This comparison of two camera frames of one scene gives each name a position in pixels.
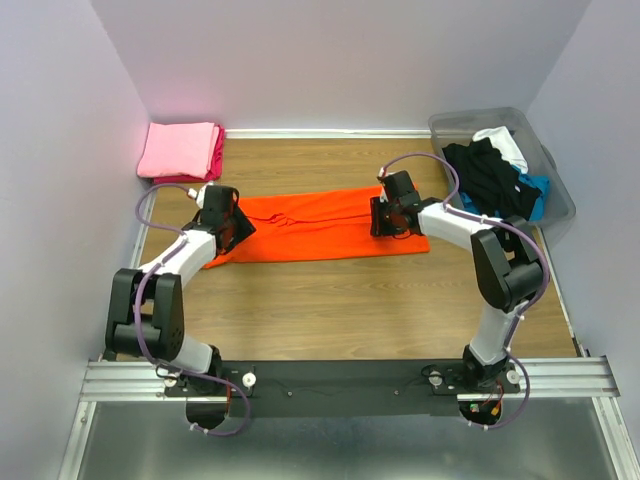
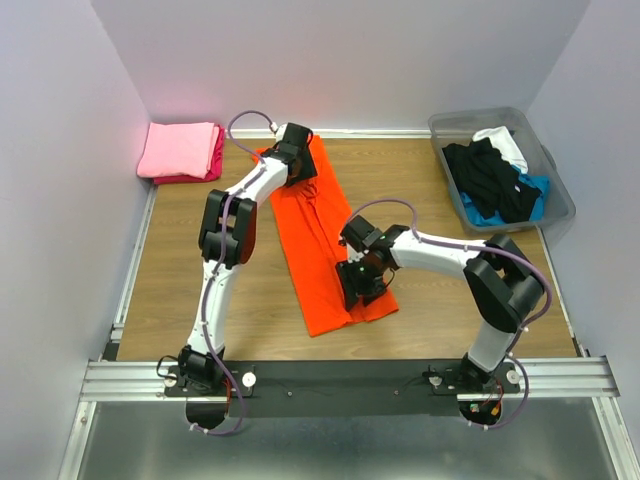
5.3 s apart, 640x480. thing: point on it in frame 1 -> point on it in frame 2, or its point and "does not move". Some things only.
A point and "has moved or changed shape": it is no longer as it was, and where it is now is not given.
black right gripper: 377,226 -> 345,272
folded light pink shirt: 178,150 does not move
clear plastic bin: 496,165 does not move
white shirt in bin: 502,139 does not move
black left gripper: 246,228 -> 307,170
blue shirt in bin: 539,183 does not move
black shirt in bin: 489,183 does not move
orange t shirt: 313,224 has moved or changed shape
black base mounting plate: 340,387 does not move
